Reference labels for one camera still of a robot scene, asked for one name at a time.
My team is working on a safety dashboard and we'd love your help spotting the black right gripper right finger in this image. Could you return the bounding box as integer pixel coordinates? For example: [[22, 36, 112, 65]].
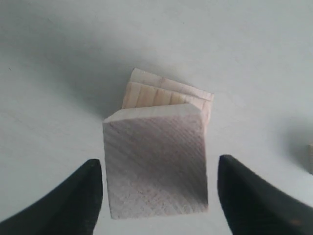
[[217, 155, 313, 235]]

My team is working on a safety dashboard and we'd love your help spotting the smallest wooden cube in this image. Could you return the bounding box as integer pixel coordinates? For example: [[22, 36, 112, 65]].
[[308, 144, 313, 175]]

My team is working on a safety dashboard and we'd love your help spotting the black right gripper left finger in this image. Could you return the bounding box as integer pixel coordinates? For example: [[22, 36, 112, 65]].
[[0, 159, 102, 235]]

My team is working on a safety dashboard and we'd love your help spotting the medium wooden cube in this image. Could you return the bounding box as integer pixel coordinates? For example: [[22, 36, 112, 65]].
[[122, 82, 202, 109]]

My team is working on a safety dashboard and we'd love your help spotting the small wooden cube front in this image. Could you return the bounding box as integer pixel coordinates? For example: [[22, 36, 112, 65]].
[[103, 104, 208, 219]]

